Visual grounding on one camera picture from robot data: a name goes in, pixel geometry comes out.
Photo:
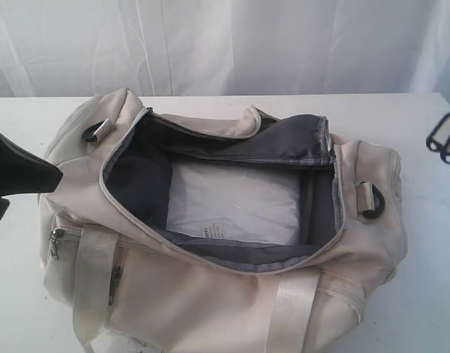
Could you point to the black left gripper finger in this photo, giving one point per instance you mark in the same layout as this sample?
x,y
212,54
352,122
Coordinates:
x,y
21,172

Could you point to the beige duffel bag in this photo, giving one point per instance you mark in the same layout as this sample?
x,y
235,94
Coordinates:
x,y
108,255

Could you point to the colourful key tag bunch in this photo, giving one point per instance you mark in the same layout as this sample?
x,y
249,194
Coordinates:
x,y
438,140

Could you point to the white plastic pouch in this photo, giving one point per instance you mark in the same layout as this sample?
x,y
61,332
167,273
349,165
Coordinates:
x,y
234,203

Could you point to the white backdrop curtain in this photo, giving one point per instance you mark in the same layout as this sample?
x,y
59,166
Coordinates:
x,y
195,48

